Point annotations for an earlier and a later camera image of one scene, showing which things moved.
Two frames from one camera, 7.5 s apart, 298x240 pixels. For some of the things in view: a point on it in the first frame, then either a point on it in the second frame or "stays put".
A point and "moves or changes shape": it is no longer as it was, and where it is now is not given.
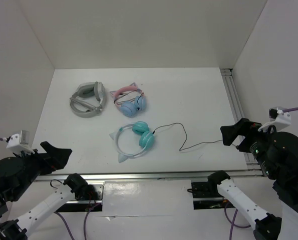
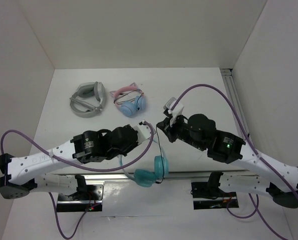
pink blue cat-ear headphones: (129, 99) stays put
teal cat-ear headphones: (146, 138) moves or changes shape
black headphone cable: (181, 149) moves or changes shape
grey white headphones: (88, 99) stays put
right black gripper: (250, 128) to (165, 125)
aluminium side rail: (229, 76) stays put
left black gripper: (55, 158) to (132, 145)
